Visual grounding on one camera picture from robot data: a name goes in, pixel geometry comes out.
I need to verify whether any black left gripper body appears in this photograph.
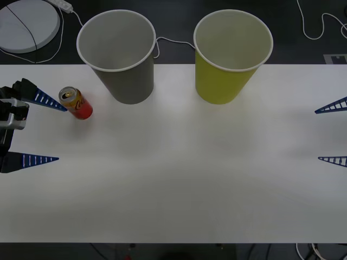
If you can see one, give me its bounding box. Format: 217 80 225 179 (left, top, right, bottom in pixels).
0 86 15 157

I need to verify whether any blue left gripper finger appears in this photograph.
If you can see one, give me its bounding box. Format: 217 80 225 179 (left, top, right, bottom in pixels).
12 78 68 113
0 151 60 174

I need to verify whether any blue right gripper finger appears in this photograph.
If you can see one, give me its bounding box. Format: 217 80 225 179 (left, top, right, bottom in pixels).
317 156 347 168
314 96 347 114

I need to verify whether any orange and red drink can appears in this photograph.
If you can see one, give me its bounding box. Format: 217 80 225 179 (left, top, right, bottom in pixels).
59 86 93 120

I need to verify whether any round white disc base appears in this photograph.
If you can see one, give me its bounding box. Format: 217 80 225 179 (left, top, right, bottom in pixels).
0 0 61 54

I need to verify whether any grey plastic bin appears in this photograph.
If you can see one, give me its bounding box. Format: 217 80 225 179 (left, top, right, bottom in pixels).
76 9 157 105

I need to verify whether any white power strip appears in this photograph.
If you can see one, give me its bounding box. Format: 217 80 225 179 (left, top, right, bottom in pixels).
44 0 74 14

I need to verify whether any yellow-green plastic bin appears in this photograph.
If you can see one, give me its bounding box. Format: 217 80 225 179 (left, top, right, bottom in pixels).
193 9 274 105

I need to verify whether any thin white cable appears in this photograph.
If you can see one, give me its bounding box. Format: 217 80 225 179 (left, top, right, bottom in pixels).
0 5 65 64

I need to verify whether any thin black cable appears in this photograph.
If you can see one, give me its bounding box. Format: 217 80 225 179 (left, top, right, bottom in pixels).
5 4 38 64

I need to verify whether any looped white cable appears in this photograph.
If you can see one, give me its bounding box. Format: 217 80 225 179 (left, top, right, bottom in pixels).
297 0 347 41

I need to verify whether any white power strip cable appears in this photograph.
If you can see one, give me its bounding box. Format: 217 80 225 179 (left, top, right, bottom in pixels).
70 9 196 59

